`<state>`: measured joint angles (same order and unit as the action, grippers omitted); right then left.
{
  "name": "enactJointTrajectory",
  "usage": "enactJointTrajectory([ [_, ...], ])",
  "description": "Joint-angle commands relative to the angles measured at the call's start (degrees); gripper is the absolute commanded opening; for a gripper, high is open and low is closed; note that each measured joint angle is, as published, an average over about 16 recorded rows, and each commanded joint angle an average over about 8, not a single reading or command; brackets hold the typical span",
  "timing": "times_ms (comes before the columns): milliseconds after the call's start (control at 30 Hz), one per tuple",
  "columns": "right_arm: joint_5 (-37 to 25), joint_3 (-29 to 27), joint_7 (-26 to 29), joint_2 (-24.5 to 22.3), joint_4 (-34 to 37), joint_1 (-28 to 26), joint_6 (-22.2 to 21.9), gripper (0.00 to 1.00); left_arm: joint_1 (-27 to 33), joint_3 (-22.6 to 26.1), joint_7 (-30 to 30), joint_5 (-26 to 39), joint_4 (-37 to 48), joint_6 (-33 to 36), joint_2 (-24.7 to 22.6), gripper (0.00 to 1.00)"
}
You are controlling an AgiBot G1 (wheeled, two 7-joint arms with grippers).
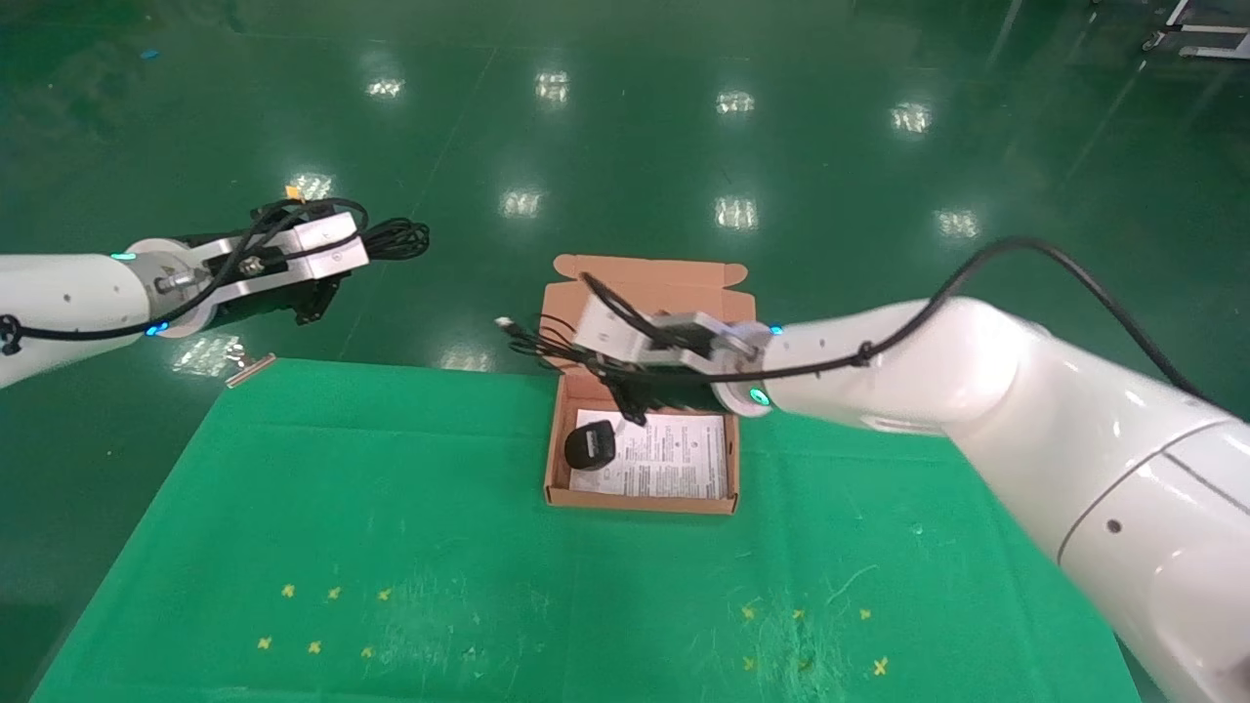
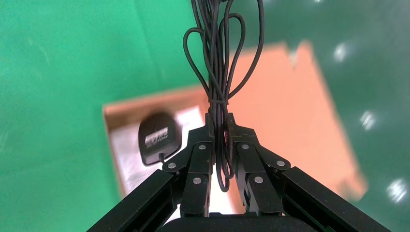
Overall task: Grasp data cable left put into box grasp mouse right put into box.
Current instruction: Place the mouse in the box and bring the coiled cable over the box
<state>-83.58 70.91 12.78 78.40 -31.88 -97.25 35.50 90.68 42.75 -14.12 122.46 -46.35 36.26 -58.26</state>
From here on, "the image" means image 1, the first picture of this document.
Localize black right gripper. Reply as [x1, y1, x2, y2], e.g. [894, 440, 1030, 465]
[606, 374, 730, 427]

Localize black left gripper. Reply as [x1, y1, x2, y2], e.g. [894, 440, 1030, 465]
[209, 273, 350, 326]

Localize mouse USB cable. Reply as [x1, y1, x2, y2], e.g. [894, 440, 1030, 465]
[494, 314, 618, 472]

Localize black data cable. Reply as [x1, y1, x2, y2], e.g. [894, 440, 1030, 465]
[359, 218, 432, 263]

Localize open brown cardboard box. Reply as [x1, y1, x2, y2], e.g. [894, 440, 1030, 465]
[537, 255, 759, 516]

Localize white printed paper leaflet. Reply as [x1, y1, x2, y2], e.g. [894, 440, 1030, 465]
[569, 409, 730, 500]

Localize metal table clip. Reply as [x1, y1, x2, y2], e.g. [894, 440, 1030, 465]
[226, 352, 279, 390]

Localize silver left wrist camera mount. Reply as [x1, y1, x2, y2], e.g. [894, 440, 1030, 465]
[156, 212, 371, 306]

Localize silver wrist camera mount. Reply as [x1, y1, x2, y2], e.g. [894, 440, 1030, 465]
[572, 293, 761, 378]
[156, 212, 371, 306]

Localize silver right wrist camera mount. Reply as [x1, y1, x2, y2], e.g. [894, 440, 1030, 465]
[572, 293, 761, 378]

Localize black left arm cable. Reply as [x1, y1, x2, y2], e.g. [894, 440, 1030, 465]
[0, 198, 370, 354]

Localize grey wheeled cart frame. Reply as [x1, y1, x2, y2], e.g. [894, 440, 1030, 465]
[1141, 0, 1250, 62]

